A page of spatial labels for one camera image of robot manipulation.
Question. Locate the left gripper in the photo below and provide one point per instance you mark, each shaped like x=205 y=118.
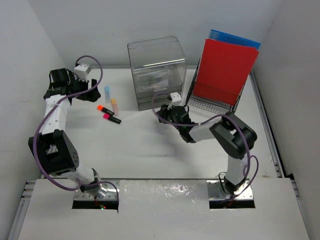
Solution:
x=91 y=96

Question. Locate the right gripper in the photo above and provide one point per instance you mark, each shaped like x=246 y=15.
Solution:
x=164 y=112

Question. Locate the orange black highlighter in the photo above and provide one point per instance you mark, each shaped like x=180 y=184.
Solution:
x=105 y=110

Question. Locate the blue cap clear marker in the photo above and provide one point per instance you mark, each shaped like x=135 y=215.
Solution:
x=107 y=94

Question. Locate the pink black highlighter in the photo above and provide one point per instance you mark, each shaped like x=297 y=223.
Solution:
x=112 y=118

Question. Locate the orange cap clear marker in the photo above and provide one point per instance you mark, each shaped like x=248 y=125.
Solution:
x=114 y=107

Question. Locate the clear plastic drawer organizer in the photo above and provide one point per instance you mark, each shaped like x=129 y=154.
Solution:
x=157 y=65

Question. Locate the red folder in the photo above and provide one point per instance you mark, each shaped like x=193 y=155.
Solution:
x=225 y=66

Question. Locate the blue folder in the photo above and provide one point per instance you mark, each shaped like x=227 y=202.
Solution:
x=233 y=39

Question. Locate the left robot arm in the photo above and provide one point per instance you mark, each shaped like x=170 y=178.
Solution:
x=56 y=153

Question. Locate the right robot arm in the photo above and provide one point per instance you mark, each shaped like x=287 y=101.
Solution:
x=234 y=136

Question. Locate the white front cover panel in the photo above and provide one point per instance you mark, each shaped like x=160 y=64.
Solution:
x=166 y=210

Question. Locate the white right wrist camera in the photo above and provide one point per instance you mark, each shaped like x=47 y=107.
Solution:
x=175 y=100

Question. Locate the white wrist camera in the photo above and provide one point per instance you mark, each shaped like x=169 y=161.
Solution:
x=175 y=100
x=82 y=70

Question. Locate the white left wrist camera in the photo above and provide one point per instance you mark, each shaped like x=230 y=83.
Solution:
x=82 y=70

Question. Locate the black wire mesh rack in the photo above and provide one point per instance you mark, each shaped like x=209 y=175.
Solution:
x=211 y=99

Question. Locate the aluminium table frame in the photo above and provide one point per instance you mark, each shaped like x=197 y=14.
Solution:
x=140 y=148

